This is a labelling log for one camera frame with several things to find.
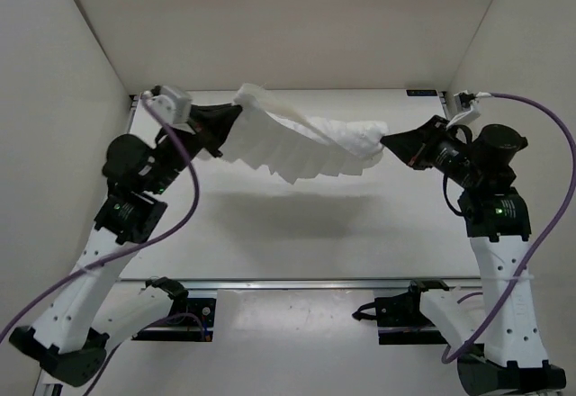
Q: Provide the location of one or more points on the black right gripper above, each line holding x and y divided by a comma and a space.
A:
413, 145

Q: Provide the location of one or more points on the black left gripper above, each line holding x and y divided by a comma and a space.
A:
218, 118

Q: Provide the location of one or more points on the white pleated skirt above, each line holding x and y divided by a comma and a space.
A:
271, 133

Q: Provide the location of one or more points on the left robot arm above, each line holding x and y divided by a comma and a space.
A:
61, 329

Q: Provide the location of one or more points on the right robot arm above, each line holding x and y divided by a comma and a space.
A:
504, 355

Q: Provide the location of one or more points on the right blue corner label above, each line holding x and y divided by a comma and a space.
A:
421, 93

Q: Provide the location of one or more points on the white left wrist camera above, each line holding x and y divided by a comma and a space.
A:
171, 104

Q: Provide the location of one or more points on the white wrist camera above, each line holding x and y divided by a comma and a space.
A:
468, 110
171, 104

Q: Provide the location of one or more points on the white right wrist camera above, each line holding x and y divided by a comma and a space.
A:
468, 110

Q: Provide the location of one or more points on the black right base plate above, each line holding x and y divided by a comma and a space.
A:
399, 322

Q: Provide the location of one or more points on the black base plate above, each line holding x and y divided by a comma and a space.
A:
190, 321
399, 322

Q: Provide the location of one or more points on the aluminium table edge rail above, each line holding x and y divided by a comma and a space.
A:
393, 284

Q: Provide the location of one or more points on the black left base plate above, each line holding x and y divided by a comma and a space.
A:
190, 321

